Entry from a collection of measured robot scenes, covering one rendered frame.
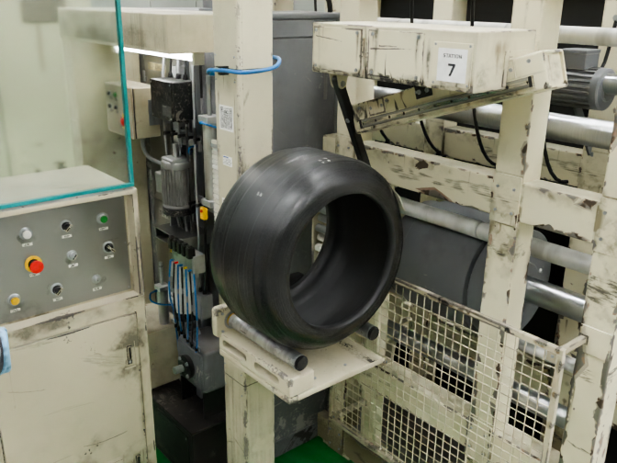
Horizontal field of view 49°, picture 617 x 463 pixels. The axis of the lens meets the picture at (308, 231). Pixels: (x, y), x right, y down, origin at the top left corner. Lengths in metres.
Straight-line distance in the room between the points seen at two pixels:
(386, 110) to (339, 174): 0.38
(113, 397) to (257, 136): 1.03
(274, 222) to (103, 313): 0.83
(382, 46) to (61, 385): 1.45
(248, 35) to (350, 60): 0.30
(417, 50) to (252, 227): 0.62
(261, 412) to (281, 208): 0.94
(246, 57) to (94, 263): 0.83
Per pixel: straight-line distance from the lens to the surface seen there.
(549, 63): 1.79
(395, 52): 1.86
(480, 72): 1.72
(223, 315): 2.11
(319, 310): 2.14
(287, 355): 1.90
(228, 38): 2.00
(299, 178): 1.73
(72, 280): 2.28
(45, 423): 2.40
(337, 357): 2.12
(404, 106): 2.03
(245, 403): 2.36
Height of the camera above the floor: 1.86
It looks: 19 degrees down
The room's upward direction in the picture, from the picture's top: 1 degrees clockwise
